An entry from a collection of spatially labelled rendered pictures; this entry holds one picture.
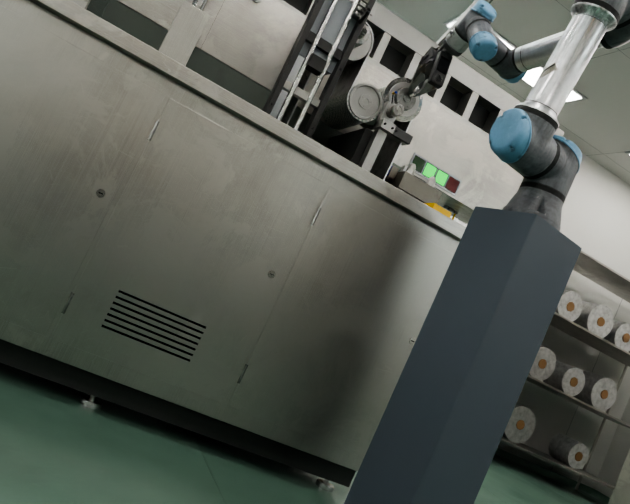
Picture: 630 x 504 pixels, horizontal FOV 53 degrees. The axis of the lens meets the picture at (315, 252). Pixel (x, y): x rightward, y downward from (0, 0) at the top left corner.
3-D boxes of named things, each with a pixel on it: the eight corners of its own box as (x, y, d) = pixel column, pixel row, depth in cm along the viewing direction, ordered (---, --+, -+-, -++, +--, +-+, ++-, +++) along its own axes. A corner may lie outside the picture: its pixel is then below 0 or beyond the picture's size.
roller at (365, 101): (343, 108, 205) (358, 76, 206) (316, 118, 229) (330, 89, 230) (373, 126, 209) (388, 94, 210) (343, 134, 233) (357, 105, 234)
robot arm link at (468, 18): (482, 8, 182) (477, -7, 188) (456, 37, 190) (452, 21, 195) (501, 21, 186) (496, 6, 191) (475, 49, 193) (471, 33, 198)
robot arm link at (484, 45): (511, 57, 182) (503, 35, 189) (487, 34, 177) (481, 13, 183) (489, 74, 187) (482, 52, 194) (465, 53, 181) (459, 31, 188)
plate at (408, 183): (398, 187, 210) (405, 170, 210) (350, 189, 247) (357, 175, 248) (435, 208, 215) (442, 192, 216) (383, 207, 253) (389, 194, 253)
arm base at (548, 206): (568, 242, 157) (584, 207, 158) (534, 217, 149) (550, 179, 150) (521, 234, 170) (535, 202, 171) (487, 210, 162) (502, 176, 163)
